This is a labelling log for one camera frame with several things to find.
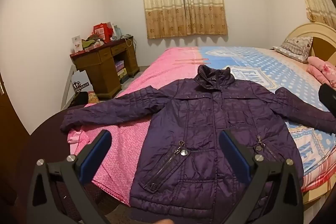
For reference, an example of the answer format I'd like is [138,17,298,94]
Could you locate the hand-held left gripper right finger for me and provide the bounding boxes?
[219,130,305,224]

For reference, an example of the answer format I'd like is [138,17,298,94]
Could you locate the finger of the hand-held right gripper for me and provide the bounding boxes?
[318,84,336,117]

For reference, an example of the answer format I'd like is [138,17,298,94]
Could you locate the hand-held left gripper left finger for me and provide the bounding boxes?
[26,130,113,224]

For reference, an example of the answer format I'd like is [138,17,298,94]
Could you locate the purple quilted jacket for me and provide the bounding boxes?
[60,65,336,214]

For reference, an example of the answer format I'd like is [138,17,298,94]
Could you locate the pink folded blanket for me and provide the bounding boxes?
[307,56,336,88]

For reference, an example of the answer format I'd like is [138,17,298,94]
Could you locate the striped floral pillow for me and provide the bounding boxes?
[273,36,314,64]

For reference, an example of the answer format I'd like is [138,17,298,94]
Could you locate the black bag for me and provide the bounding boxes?
[73,91,89,107]

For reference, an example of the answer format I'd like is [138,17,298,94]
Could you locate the cream wooden bed headboard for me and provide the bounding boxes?
[285,22,336,69]

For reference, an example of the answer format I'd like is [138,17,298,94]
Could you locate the white paper bag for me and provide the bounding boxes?
[70,70,91,95]

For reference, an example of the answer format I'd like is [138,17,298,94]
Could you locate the blue patterned bedsheet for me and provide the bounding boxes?
[197,46,336,193]

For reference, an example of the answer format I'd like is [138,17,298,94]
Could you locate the brown wooden door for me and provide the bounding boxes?
[0,73,30,205]

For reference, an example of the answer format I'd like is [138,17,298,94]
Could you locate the brown wooden desk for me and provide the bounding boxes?
[70,38,140,99]

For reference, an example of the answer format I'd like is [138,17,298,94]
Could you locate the stacked boxes in desk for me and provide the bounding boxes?
[115,60,128,81]

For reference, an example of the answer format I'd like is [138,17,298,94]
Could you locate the white picture box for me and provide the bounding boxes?
[71,35,83,54]

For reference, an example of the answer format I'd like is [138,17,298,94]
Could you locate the red gift box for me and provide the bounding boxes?
[93,23,115,42]

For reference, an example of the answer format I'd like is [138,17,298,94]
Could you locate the grey metal frame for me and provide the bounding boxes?
[60,64,79,111]

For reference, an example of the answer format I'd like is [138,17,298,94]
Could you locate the cream bed side rail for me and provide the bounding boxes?
[302,182,336,205]

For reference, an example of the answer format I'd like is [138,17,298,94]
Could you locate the white cable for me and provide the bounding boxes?
[123,34,135,47]

